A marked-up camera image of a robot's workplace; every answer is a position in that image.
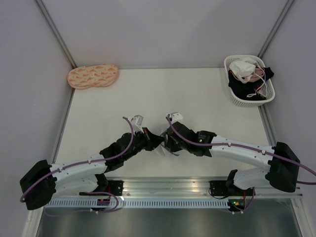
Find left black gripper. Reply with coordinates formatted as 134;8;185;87
123;127;165;161

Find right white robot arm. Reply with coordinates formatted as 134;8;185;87
165;122;300;195

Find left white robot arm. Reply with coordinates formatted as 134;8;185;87
20;127;164;210

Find pink patterned bra case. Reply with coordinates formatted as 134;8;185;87
67;64;119;89

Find white bra in basket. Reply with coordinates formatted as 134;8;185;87
229;57;257;83

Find black garment in basket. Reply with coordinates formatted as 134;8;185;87
228;67;274;101

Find white plastic basket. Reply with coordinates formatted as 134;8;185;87
224;55;276;107

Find pink garment in basket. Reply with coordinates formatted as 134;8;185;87
249;68;265;82

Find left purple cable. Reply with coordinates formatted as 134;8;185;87
20;116;135;218

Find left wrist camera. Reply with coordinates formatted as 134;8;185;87
130;115;144;133

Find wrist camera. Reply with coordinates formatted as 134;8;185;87
130;115;144;133
166;112;183;123

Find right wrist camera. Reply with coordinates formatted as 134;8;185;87
166;112;183;123

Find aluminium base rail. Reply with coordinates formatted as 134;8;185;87
34;176;304;198

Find white slotted cable duct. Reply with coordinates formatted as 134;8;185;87
46;198;229;209

